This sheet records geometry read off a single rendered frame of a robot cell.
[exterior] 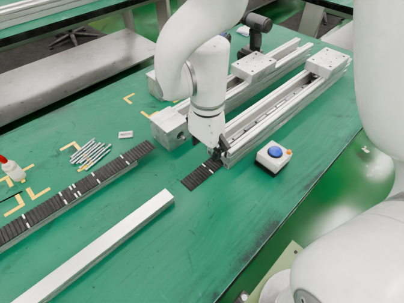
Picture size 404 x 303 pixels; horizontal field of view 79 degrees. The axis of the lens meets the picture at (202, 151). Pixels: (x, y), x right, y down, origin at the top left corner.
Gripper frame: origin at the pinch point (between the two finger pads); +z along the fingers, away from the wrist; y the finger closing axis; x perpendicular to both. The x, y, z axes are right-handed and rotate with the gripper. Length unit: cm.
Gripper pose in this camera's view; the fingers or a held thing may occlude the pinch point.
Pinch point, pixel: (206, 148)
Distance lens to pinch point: 71.9
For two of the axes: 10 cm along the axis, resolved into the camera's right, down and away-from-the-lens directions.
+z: 0.0, 6.5, 7.6
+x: 7.2, -5.2, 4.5
